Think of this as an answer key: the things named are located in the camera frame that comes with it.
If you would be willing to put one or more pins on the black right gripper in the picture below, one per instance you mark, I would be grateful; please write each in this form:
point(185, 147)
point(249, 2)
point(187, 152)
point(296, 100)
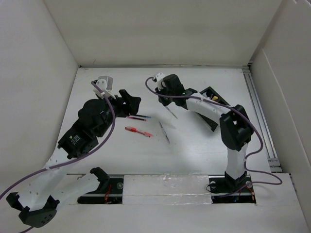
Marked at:
point(164, 102)

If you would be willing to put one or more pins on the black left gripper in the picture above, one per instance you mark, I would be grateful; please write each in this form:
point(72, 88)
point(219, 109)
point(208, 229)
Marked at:
point(127, 104)

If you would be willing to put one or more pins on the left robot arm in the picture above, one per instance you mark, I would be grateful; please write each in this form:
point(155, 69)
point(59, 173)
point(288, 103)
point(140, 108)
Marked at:
point(39, 202)

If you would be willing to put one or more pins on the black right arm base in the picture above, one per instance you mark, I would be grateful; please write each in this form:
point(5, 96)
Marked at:
point(223, 192)

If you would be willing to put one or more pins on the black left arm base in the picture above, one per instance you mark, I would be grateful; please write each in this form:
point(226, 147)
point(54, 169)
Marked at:
point(109, 191)

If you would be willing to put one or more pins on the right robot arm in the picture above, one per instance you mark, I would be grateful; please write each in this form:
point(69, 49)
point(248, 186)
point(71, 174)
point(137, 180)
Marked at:
point(235, 131)

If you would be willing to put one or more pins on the black desk organizer box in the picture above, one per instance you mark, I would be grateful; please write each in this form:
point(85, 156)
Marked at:
point(209, 92)

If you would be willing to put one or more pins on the pink ink refill pen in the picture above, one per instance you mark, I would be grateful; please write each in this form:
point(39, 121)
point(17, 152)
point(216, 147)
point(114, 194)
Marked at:
point(136, 118)

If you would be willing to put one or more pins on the red gel pen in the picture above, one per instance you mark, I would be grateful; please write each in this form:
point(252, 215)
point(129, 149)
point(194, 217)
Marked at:
point(135, 130)

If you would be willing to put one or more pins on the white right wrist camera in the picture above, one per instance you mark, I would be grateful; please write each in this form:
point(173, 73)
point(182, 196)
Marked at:
point(158, 78)

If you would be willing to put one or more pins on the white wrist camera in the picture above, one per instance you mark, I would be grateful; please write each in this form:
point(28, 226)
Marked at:
point(102, 86)
point(158, 78)

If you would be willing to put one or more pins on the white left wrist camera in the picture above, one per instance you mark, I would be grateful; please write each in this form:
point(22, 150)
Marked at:
point(102, 86)

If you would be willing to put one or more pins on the aluminium side rail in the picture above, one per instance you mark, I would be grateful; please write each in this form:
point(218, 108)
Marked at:
point(269, 148)

